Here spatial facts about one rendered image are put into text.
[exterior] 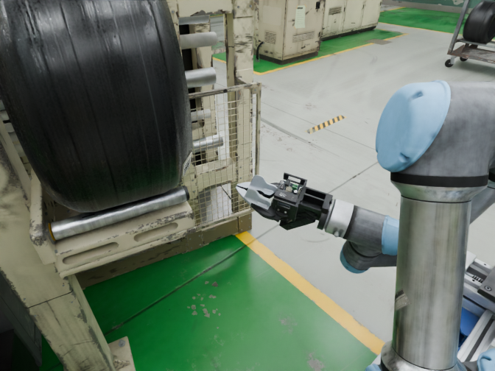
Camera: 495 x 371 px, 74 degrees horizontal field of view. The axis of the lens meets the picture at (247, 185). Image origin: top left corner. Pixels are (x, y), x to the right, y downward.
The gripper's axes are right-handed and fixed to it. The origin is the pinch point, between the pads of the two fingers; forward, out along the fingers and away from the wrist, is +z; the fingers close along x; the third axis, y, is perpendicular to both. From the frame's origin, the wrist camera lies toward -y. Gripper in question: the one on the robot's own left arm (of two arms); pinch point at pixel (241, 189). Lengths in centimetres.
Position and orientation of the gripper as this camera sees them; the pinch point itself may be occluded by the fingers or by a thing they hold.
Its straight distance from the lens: 76.0
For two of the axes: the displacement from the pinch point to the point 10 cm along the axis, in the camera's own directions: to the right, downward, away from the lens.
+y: -0.2, -5.3, -8.5
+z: -9.2, -3.1, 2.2
